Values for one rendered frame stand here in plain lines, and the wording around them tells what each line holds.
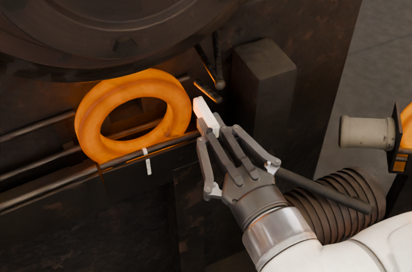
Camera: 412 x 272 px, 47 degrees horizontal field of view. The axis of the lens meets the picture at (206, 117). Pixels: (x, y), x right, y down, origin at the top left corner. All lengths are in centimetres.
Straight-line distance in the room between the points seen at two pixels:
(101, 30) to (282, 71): 37
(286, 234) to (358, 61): 158
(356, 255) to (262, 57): 35
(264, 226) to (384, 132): 33
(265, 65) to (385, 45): 152
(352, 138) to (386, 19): 162
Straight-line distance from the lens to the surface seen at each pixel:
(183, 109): 76
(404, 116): 87
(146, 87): 70
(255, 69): 77
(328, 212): 94
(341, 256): 63
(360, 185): 99
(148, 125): 82
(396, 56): 223
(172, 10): 51
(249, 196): 65
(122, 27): 50
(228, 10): 65
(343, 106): 191
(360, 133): 86
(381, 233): 67
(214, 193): 68
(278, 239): 62
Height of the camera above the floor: 130
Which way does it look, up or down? 46 degrees down
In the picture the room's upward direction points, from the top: straight up
